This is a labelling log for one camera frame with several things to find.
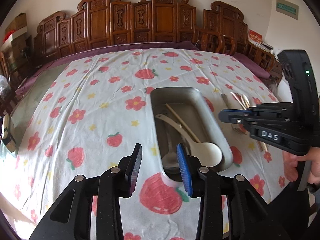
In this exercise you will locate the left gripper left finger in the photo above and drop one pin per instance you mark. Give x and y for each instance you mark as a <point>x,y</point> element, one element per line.
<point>132,168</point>

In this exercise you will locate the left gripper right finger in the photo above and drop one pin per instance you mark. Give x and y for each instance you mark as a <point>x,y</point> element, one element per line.
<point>185,169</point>

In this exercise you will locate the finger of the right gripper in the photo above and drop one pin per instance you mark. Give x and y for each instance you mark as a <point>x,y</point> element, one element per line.
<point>235,116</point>

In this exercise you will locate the white curved spoon handle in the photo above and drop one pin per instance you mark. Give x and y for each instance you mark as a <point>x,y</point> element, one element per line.
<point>238,100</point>

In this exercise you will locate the person's right hand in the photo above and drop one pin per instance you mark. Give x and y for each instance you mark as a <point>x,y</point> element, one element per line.
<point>291,162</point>

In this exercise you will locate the white spoon on table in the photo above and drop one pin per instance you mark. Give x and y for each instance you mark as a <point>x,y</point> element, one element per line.
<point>245,101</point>

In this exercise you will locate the white plastic spoon in tray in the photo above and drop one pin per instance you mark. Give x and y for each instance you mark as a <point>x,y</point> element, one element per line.
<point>209,154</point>

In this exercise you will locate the beige chopstick on table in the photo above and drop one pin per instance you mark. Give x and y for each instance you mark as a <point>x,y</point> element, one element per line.
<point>262,146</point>

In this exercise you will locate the metal rectangular tray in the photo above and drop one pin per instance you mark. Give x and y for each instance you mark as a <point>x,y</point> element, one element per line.
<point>192,107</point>

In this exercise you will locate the beige chopstick in tray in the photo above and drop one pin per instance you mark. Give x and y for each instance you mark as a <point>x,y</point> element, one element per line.
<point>183,123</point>

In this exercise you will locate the floral strawberry tablecloth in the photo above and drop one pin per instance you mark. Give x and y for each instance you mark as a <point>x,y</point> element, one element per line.
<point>94,113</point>

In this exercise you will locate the wooden chair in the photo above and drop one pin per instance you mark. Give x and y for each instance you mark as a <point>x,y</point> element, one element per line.
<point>212,41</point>

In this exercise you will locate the red calendar card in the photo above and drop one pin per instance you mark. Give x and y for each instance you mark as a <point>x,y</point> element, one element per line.
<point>254,36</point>

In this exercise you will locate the purple table cover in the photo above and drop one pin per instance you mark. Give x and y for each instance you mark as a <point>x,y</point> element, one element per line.
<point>24,87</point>

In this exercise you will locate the wall sign plate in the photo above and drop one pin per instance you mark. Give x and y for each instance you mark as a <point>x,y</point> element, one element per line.
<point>287,8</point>

